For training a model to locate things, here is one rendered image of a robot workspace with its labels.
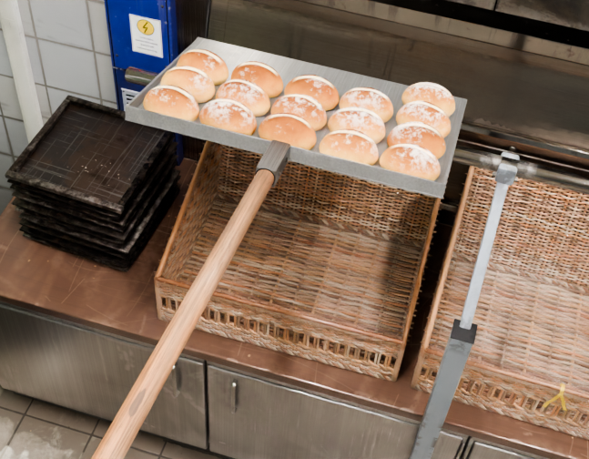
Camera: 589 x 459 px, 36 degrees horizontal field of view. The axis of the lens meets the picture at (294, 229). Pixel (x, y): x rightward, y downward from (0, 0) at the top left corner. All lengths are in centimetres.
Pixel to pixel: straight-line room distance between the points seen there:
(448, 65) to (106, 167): 79
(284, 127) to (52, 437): 138
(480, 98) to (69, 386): 124
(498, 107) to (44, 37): 110
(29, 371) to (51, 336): 22
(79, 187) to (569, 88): 107
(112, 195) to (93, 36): 43
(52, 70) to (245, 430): 102
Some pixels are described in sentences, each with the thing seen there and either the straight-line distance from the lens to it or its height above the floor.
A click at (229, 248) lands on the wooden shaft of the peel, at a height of 131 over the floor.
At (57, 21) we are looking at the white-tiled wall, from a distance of 228.
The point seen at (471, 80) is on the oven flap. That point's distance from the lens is 201.
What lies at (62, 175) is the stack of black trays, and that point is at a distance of 208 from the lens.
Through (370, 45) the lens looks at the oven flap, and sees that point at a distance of 202.
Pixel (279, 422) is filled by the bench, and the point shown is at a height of 36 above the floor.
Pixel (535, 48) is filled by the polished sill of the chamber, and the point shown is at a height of 115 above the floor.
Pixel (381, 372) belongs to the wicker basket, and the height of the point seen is 61.
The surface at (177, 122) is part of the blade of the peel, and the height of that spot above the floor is 124.
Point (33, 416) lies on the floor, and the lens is 267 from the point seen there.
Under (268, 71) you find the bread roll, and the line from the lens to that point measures 166.
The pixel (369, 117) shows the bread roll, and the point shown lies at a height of 124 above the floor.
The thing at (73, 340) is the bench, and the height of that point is 46.
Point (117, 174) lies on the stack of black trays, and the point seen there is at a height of 80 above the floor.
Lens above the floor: 229
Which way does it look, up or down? 50 degrees down
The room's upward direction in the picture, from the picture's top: 5 degrees clockwise
